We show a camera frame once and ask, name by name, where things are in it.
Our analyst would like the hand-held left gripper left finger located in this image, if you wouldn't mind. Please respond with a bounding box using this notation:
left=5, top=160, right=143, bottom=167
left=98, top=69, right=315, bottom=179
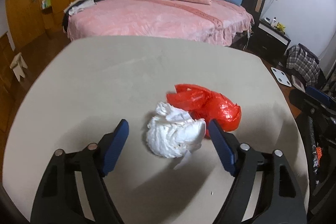
left=31, top=119, right=130, bottom=224

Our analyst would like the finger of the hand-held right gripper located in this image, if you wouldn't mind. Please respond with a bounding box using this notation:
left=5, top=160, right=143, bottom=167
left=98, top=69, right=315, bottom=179
left=305, top=85, right=336, bottom=121
left=289, top=88, right=314, bottom=116

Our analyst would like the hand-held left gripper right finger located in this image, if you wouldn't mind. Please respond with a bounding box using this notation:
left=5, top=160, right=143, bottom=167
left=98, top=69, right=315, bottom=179
left=208, top=119, right=307, bottom=224

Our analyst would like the black trash bag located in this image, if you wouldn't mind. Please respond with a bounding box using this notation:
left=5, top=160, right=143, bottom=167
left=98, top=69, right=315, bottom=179
left=302, top=114, right=336, bottom=214

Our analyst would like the red plastic bag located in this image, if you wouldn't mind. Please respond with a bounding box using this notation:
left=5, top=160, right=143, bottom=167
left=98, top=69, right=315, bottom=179
left=167, top=84, right=241, bottom=139

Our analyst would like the white tissue paper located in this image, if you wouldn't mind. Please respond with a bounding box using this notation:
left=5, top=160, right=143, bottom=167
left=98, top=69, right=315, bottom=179
left=146, top=101, right=207, bottom=170

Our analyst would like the white framed picture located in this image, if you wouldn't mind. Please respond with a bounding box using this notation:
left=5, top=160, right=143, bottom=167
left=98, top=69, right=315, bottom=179
left=291, top=76, right=306, bottom=91

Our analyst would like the white bathroom scale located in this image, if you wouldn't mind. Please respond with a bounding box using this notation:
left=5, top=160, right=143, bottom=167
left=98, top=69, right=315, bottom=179
left=270, top=67, right=292, bottom=87

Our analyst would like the plaid bag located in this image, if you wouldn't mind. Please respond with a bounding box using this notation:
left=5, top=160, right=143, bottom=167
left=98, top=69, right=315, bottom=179
left=286, top=43, right=327, bottom=88

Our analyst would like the black nightstand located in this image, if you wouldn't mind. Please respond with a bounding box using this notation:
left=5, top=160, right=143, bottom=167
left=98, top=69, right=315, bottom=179
left=248, top=18, right=292, bottom=56

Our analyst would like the white wooden stool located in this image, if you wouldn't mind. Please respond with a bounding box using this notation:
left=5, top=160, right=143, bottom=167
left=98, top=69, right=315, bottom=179
left=10, top=53, right=28, bottom=82

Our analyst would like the pink bed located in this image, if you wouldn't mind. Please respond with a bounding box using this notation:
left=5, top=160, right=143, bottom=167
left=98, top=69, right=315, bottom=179
left=67, top=0, right=255, bottom=47

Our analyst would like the wooden side cabinet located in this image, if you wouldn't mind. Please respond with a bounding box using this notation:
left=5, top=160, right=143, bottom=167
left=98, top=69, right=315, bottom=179
left=0, top=32, right=16, bottom=135

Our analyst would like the pile of clothes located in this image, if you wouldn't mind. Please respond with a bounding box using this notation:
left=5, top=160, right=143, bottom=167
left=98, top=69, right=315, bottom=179
left=62, top=0, right=112, bottom=31

